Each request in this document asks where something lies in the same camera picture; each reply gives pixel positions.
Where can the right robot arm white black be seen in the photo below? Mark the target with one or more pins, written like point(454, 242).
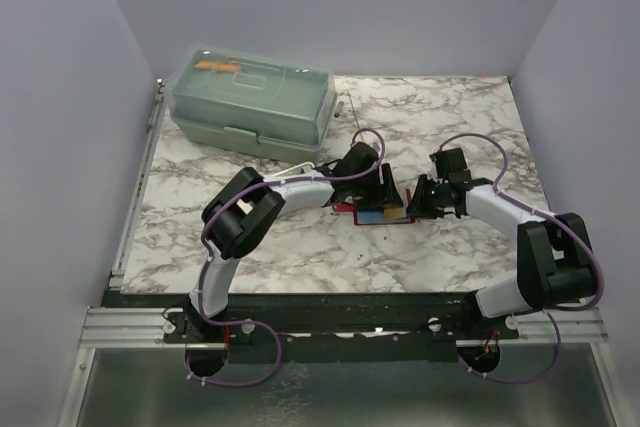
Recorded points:
point(554, 261)

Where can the white rectangular plastic tray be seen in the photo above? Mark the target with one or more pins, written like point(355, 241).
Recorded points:
point(296, 170)

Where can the green plastic toolbox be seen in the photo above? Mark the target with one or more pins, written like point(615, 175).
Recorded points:
point(271, 109)

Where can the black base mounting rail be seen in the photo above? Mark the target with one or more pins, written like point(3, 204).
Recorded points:
point(322, 328)

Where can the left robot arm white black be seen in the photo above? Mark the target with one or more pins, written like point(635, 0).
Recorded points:
point(239, 217)

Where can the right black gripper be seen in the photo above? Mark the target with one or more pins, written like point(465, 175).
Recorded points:
point(420, 209)

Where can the red leather card holder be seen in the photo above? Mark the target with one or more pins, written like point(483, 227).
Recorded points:
point(365, 216)

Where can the orange tool inside toolbox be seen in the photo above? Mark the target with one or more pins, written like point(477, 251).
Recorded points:
point(218, 66)

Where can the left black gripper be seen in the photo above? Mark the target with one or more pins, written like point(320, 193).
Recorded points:
point(389, 194)

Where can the yellow black T-handle hex key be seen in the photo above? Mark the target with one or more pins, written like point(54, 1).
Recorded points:
point(364, 136)

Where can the gold credit card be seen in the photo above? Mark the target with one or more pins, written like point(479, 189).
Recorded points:
point(394, 213)

